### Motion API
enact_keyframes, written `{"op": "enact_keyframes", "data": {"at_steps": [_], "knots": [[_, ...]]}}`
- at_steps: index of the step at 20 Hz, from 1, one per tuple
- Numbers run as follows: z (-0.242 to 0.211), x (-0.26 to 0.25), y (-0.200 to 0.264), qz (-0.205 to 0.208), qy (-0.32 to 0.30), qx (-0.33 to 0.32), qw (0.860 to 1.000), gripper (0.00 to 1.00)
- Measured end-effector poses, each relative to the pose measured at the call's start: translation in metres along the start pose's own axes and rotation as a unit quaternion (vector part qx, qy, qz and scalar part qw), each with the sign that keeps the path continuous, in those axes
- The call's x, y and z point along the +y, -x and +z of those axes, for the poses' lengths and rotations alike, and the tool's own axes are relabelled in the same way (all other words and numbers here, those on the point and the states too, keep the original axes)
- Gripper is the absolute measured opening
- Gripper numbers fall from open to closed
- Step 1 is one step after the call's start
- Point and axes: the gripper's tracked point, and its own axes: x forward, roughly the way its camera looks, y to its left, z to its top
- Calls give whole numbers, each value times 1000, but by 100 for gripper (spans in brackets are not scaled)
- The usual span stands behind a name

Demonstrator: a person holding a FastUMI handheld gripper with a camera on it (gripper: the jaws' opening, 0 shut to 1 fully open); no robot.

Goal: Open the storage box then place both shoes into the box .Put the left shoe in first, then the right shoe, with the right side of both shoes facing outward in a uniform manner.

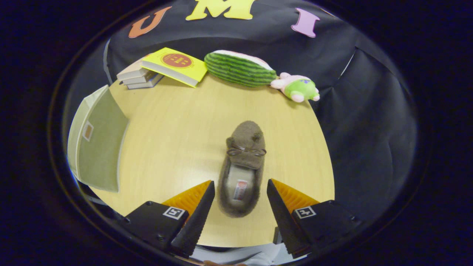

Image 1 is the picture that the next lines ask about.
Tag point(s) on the blue spine book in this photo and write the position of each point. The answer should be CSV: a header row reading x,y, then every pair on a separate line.
x,y
146,85

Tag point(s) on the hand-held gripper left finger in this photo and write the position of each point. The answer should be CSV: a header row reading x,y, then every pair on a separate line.
x,y
196,221

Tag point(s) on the brown fuzzy shoe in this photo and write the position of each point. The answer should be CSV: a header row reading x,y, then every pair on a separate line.
x,y
245,135

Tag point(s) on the person's white clothing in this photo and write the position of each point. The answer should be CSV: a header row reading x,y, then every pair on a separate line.
x,y
236,255

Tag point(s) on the grey cover book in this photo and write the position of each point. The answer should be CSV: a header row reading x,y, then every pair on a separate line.
x,y
138,79

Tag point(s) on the yellow book red label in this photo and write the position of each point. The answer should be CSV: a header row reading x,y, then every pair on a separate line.
x,y
192,72

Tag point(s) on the watermelon slice plush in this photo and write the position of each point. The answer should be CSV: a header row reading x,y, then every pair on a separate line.
x,y
236,72

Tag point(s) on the pale green storage box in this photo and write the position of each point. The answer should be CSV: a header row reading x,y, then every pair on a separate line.
x,y
99,147

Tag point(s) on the pink and green plush toy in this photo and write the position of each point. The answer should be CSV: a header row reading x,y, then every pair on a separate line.
x,y
299,90

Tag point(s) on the beige cover book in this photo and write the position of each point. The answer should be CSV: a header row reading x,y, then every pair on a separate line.
x,y
129,72

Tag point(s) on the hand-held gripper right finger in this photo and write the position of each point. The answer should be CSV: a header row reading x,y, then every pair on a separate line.
x,y
284,221

